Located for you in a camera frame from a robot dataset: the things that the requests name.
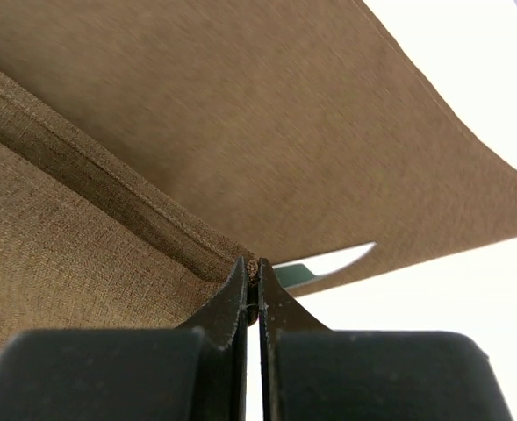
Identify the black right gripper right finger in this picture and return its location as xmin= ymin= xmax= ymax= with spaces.
xmin=257 ymin=259 xmax=512 ymax=421

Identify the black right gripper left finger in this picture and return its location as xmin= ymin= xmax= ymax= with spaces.
xmin=0 ymin=259 xmax=248 ymax=420

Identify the brown cloth napkin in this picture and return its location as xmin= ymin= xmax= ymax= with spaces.
xmin=0 ymin=1 xmax=517 ymax=349

